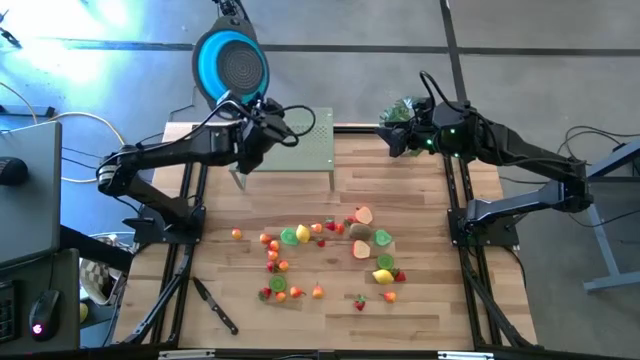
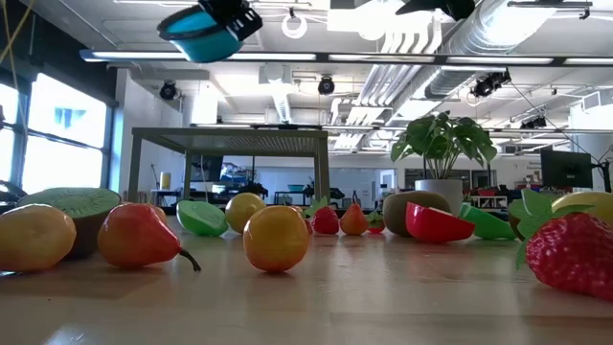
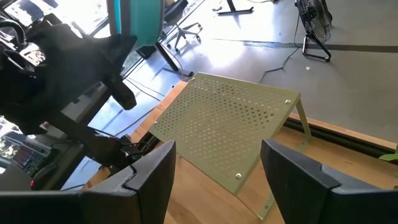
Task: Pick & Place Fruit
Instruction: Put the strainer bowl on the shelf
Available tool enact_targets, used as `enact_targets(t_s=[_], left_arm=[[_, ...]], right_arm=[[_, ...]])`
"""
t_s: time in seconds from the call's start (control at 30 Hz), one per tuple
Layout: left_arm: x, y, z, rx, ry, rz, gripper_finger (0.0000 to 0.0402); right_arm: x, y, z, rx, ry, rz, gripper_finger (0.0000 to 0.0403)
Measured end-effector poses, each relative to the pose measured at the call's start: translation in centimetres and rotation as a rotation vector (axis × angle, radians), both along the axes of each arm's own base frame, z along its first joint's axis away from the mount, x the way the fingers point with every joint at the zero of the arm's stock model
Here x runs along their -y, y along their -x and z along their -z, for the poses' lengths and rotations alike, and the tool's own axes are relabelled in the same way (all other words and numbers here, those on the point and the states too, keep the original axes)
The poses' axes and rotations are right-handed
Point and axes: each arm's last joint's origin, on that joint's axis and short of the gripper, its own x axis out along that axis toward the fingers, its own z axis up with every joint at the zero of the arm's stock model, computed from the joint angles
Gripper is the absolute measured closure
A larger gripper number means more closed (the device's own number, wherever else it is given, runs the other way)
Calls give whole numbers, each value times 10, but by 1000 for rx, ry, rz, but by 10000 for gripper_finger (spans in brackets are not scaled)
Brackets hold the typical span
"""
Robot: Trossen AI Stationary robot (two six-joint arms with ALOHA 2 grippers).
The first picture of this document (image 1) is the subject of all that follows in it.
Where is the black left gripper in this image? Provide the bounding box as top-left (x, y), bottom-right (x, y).
top-left (219, 98), bottom-right (299, 174)

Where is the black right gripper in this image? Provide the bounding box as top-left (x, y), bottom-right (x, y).
top-left (375, 102), bottom-right (474, 159)

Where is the blue collapsible colander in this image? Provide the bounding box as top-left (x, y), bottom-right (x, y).
top-left (192, 14), bottom-right (271, 109)

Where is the halved kiwi toy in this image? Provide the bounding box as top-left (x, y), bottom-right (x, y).
top-left (348, 222), bottom-right (373, 241)

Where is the black kitchen knife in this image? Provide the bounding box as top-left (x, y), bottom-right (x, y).
top-left (191, 275), bottom-right (240, 336)

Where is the green plant in white pot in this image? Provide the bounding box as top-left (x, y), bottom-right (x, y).
top-left (378, 97), bottom-right (426, 156)

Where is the green perforated metal riser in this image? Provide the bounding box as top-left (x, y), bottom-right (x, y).
top-left (228, 107), bottom-right (335, 192)

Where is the black floor fan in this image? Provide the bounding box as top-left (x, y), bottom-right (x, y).
top-left (214, 0), bottom-right (246, 19)

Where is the checkered bag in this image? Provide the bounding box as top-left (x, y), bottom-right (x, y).
top-left (79, 257), bottom-right (126, 306)

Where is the grey side desk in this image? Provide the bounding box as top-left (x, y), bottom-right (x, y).
top-left (0, 121), bottom-right (63, 269)

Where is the dark desk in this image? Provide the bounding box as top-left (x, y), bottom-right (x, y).
top-left (0, 248), bottom-right (81, 354)

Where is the black lit computer mouse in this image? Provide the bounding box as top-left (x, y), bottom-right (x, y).
top-left (28, 289), bottom-right (61, 343)

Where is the black keyboard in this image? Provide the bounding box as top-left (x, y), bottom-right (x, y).
top-left (0, 279), bottom-right (21, 345)

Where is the black aluminium table frame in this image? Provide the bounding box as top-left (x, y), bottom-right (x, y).
top-left (112, 122), bottom-right (541, 351)

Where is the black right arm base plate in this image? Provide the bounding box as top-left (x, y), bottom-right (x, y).
top-left (447, 207), bottom-right (521, 247)

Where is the beige floor cable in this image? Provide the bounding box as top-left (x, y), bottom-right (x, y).
top-left (0, 79), bottom-right (129, 184)

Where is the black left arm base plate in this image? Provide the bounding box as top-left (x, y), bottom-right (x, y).
top-left (122, 204), bottom-right (206, 246)

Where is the black floor cable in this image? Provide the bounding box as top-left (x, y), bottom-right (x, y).
top-left (557, 124), bottom-right (640, 229)

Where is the grey metal table frame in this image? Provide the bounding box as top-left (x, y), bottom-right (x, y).
top-left (582, 137), bottom-right (640, 294)

